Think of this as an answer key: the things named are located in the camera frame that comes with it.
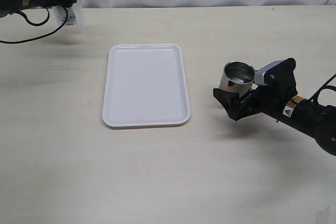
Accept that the white rectangular plastic tray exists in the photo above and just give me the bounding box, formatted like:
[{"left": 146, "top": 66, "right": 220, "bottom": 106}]
[{"left": 102, "top": 44, "right": 191, "bottom": 129}]

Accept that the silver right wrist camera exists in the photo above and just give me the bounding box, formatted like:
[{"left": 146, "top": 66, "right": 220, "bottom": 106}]
[{"left": 254, "top": 60, "right": 284, "bottom": 86}]

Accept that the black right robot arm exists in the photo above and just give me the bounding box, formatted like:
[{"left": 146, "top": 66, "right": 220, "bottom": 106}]
[{"left": 213, "top": 58, "right": 335, "bottom": 155}]

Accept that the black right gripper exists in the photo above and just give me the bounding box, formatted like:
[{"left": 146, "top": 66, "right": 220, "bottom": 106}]
[{"left": 213, "top": 58, "right": 298, "bottom": 121}]

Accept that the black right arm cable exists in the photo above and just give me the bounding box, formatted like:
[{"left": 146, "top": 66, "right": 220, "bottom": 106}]
[{"left": 309, "top": 73, "right": 336, "bottom": 104}]

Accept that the clear plastic pitcher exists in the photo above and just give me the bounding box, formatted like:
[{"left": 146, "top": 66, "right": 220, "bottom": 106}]
[{"left": 52, "top": 0, "right": 85, "bottom": 33}]

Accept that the stainless steel cup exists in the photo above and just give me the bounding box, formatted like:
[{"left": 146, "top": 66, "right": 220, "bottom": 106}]
[{"left": 219, "top": 61, "right": 255, "bottom": 97}]

